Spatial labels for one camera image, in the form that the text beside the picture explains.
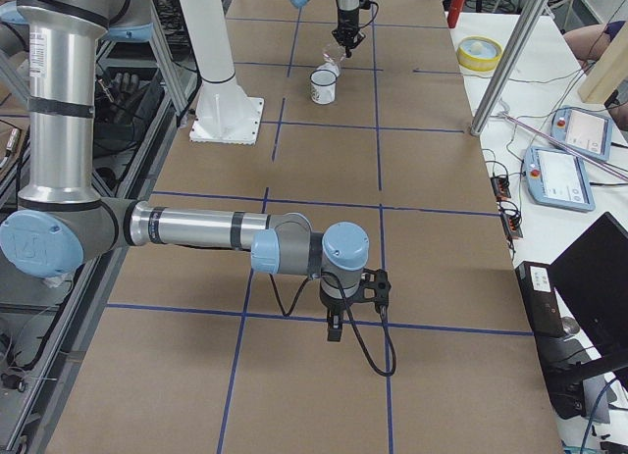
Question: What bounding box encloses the far teach pendant tablet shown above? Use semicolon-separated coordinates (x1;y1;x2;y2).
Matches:
550;107;612;162

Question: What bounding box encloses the black monitor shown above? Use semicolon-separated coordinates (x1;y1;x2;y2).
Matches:
549;212;628;355

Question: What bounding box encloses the seated person in black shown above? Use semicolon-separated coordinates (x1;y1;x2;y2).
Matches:
563;20;626;69

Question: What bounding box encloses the clear glass funnel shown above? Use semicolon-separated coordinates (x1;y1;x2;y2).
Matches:
319;42;346;77

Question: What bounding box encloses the aluminium frame post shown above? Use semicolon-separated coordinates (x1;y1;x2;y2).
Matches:
470;0;549;136

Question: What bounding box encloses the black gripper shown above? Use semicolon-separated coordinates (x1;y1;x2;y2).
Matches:
332;26;365;58
319;291;352;342

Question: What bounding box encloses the red cylinder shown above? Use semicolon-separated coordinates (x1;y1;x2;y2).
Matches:
446;0;465;28

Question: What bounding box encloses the yellow tape roll with bowl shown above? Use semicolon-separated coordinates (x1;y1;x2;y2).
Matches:
456;36;503;73

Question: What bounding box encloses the teach pendant tablet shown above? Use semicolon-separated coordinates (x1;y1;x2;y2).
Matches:
523;146;596;212
550;107;612;162

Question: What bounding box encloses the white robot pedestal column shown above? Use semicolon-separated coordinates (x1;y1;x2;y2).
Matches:
180;0;264;145

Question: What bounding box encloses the white blue patterned mug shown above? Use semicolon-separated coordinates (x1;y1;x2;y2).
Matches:
310;69;338;105

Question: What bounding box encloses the black desktop computer box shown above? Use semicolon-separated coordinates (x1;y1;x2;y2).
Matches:
515;261;565;338

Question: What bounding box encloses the near teach pendant tablet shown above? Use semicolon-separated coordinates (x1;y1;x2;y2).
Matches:
523;146;596;212

